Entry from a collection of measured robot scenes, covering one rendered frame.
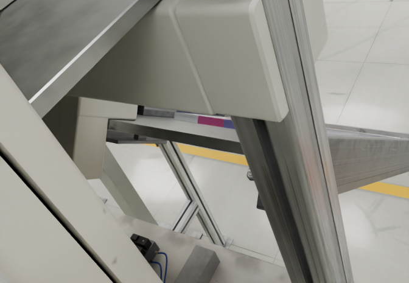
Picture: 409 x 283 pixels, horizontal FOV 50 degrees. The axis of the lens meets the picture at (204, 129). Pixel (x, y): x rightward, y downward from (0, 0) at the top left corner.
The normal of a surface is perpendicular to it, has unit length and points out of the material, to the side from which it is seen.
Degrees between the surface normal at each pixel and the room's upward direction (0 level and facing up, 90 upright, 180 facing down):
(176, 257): 0
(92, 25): 0
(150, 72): 90
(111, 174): 90
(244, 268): 0
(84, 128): 90
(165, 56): 90
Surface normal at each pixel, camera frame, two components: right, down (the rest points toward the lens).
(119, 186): 0.84, 0.11
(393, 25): -0.30, -0.71
